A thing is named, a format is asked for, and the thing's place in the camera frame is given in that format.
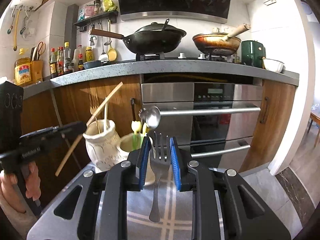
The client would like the white chopstick in holder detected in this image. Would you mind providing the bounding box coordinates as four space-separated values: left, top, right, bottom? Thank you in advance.
103 101 108 132

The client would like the black wok with wooden handle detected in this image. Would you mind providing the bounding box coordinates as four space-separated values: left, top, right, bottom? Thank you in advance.
90 18 187 55

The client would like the yellow green tulip utensil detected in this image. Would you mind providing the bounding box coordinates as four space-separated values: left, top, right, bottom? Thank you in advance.
142 122 149 136
131 121 142 150

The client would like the stainless steel oven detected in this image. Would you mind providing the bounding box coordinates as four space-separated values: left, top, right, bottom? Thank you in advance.
141 74 263 171

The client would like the small silver decorative spoon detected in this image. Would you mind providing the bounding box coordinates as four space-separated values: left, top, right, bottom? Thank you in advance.
139 108 148 121

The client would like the green appliance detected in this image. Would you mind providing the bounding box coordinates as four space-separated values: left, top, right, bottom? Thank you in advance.
241 40 266 68

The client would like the yellow green tulip utensil left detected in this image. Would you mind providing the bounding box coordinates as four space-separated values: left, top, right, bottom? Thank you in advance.
131 121 142 150

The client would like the clear yellow cap bottle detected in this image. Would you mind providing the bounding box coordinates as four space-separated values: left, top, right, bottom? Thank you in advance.
63 42 73 74

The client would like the white bowl on counter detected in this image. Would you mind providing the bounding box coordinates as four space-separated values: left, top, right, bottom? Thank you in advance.
263 58 284 73

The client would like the wooden chopstick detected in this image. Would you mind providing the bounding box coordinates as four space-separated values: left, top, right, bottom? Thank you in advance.
55 81 124 177

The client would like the yellow spatula hanging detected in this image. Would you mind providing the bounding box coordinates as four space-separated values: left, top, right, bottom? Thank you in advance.
107 19 118 62

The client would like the dark sauce bottle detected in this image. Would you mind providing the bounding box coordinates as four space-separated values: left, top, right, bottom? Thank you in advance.
50 48 58 78

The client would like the white floral ceramic utensil holder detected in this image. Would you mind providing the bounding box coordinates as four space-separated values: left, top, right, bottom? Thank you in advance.
83 120 133 173

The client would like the wooden knife block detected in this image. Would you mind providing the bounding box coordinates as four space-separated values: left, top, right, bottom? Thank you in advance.
30 41 47 84

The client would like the yellow oil bottle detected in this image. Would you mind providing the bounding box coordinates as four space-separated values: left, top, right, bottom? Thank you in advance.
14 48 32 86

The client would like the left hand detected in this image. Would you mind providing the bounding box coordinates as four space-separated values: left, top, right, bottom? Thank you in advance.
1 161 41 213

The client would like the copper frying pan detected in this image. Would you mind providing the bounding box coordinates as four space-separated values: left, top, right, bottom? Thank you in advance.
193 23 251 56

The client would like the yellow green tulip utensil right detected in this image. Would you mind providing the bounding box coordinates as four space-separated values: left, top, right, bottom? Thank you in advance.
142 122 149 136

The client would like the wooden dining table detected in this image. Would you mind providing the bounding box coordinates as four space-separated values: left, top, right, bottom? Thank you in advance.
307 104 320 148

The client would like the wall shelf with jars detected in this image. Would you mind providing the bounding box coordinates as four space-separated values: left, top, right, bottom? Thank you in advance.
73 0 119 32

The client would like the silver fork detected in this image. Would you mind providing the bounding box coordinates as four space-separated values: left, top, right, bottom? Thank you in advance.
149 131 171 223

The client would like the grey plaid table cloth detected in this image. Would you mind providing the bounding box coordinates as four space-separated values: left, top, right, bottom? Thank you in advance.
49 162 226 240

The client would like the grey speckled countertop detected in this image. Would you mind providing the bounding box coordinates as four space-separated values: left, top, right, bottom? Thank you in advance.
23 59 299 100

